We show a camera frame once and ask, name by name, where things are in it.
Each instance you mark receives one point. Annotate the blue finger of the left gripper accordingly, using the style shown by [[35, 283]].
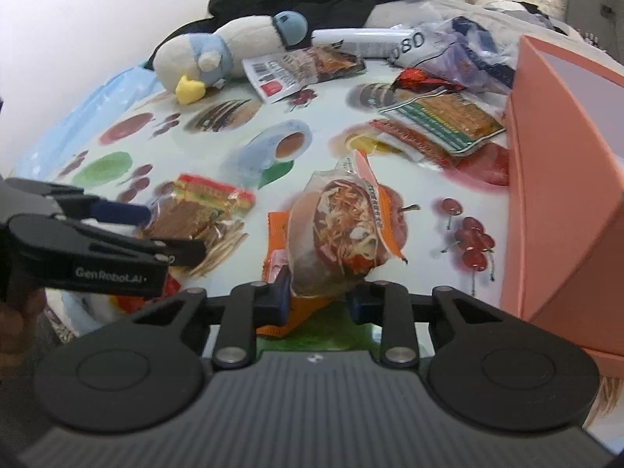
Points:
[[121, 213], [176, 252]]

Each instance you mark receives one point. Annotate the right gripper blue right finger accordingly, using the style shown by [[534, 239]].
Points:
[[366, 303]]

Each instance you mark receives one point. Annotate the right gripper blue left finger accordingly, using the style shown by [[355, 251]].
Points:
[[272, 301]]

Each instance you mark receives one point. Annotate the red yellow tofu snack pack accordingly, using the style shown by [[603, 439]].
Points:
[[196, 208]]

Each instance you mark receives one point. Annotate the orange clear noodle snack bag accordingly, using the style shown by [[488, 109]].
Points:
[[343, 225]]

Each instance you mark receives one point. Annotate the green white cracker snack pack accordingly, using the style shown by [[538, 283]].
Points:
[[458, 122]]

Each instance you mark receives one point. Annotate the person's left hand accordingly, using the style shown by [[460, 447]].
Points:
[[18, 330]]

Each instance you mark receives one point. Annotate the blue bed sheet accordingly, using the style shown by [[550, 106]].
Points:
[[100, 110]]

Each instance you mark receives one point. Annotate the fruit print mat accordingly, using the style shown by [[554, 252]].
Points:
[[457, 219]]

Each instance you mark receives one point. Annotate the red strip snack packet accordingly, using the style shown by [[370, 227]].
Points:
[[416, 146]]

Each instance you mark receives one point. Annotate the white blue plush duck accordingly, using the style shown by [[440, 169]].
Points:
[[190, 64]]

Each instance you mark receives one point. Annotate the barcode meat snack packet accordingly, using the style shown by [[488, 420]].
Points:
[[277, 76]]

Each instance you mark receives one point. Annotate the pink cardboard box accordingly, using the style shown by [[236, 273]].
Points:
[[564, 268]]

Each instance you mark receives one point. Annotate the small red foil snack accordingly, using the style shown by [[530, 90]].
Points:
[[418, 81]]

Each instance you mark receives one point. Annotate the white cylinder tube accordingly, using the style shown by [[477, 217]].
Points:
[[370, 42]]

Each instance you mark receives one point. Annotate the clear blue plastic bag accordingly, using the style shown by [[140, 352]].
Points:
[[458, 50]]

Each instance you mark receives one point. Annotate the grey blanket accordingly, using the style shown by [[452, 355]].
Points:
[[505, 20]]

